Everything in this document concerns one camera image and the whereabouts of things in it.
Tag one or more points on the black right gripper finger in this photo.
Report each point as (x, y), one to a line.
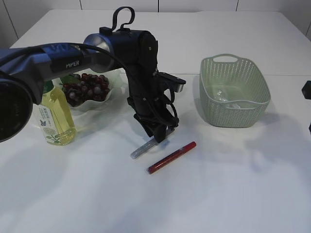
(306, 90)

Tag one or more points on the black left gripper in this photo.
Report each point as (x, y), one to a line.
(154, 109)

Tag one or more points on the silver glitter pen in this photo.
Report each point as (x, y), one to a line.
(144, 148)

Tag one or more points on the red glitter pen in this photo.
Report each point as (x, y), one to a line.
(170, 158)

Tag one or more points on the clear plastic sheet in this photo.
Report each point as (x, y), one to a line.
(222, 96)

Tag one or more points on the purple artificial grape bunch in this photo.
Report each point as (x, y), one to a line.
(80, 88)

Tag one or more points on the yellow tea drink bottle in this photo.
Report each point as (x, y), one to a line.
(54, 117)

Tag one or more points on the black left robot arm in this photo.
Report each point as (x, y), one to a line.
(24, 71)

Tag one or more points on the green plastic woven basket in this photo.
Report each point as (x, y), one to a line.
(244, 84)

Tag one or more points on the green wavy glass plate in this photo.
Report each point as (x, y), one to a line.
(115, 80)

